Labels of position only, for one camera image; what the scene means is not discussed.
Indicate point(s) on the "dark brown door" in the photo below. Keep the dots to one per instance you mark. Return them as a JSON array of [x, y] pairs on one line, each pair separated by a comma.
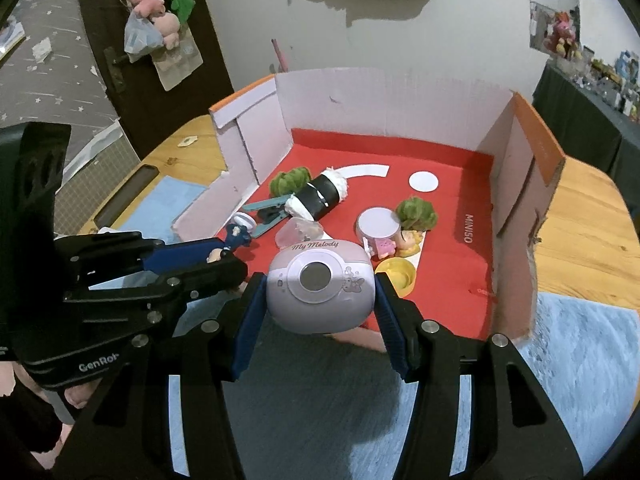
[[200, 60]]

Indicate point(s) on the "row of small figures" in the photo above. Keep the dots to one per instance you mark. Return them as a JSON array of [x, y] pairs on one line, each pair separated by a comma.
[[610, 80]]

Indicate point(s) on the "clear plastic bag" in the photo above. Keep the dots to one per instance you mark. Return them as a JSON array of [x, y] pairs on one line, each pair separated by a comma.
[[142, 40]]

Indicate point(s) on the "pink pig plush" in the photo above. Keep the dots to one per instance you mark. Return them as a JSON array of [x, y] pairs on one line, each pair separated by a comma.
[[145, 0]]

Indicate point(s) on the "person's left hand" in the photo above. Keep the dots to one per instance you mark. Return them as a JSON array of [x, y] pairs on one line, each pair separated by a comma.
[[80, 396]]

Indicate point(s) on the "green plush ball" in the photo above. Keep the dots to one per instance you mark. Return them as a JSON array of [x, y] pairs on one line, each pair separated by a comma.
[[287, 180], [415, 212]]

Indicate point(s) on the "small white sticker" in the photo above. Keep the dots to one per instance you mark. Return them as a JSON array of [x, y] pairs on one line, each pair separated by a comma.
[[187, 141]]

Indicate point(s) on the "blonde pink figurine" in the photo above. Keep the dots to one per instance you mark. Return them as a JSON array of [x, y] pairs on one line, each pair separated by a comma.
[[407, 242]]

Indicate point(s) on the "pale pink plush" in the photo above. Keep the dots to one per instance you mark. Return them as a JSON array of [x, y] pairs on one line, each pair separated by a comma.
[[167, 30]]

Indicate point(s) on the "orange cardboard box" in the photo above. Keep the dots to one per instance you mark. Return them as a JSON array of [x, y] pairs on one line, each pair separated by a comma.
[[400, 105]]

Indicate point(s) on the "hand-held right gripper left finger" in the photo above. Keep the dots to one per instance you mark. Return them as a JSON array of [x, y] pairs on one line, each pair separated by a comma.
[[247, 325]]

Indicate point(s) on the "teal clip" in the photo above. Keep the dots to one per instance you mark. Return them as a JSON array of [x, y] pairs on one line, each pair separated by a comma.
[[265, 205]]

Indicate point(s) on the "pink toy camera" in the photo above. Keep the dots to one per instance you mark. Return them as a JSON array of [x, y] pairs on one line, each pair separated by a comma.
[[320, 305]]

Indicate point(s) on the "green plush toy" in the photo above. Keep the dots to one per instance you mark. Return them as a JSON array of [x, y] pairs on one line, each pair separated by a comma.
[[181, 5]]

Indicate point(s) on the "side table with dark cloth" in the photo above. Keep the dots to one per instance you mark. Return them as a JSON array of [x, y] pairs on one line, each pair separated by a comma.
[[575, 110]]

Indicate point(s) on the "wall calendar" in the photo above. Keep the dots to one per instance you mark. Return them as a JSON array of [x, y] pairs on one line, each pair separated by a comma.
[[10, 40]]

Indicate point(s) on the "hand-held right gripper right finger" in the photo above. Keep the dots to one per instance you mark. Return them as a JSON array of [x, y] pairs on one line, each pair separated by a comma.
[[392, 325]]

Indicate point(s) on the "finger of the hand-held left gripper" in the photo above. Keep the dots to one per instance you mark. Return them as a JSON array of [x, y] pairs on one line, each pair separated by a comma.
[[175, 255], [210, 275]]

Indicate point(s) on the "beige hanging bag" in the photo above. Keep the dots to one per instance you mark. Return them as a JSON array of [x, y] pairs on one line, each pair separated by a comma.
[[180, 65]]

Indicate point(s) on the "blue fluffy mat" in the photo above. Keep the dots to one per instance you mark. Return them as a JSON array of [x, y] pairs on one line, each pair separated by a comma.
[[575, 360]]

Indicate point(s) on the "black and white cloth roll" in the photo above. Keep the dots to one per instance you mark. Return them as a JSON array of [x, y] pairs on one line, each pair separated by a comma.
[[320, 192]]

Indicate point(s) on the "yellow bottle cap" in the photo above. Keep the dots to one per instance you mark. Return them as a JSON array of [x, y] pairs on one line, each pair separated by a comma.
[[400, 272]]

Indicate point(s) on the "pink rabbit plush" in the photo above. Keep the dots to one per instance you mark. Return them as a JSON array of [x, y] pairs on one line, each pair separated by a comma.
[[564, 35]]

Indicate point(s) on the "black-haired blue figurine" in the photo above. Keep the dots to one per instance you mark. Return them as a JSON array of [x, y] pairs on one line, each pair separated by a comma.
[[237, 235]]

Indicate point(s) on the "white round lid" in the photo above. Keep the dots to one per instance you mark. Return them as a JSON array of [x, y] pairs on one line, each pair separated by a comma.
[[377, 222]]

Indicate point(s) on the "black phone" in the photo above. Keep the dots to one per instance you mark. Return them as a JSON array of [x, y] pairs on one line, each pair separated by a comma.
[[135, 185]]

